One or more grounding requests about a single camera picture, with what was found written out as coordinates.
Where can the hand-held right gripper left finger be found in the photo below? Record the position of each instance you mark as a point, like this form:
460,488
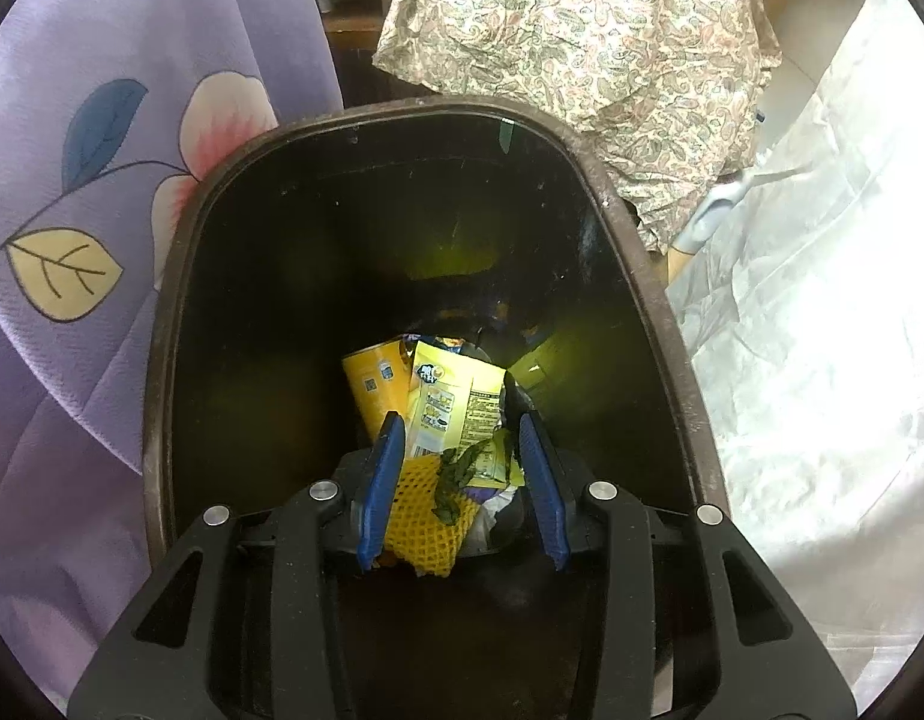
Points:
379,491

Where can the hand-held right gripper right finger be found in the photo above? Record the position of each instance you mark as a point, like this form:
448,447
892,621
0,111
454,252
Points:
541,491

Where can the yellow foam fruit net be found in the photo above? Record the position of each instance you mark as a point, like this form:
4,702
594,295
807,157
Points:
421,521

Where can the green vegetable leaf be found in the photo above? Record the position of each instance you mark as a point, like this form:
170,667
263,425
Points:
456,476

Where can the yellow cylindrical snack can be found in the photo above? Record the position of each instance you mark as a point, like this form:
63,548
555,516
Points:
372,384

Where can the yellow snack bag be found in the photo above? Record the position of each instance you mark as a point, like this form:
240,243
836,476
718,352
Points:
454,399

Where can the dark brown trash bin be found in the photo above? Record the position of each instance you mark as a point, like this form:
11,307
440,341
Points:
282,315

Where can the purple floral tablecloth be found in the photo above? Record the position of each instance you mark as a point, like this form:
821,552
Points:
94,390

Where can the white cloth cover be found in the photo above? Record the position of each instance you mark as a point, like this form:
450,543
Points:
822,352

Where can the pale blue plastic object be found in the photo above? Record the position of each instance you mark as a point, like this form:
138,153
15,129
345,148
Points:
706,216

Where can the paisley patterned cloth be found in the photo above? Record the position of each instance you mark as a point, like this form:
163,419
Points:
582,52

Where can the dark wooden counter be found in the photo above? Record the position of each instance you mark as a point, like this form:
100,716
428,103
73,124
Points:
357,24

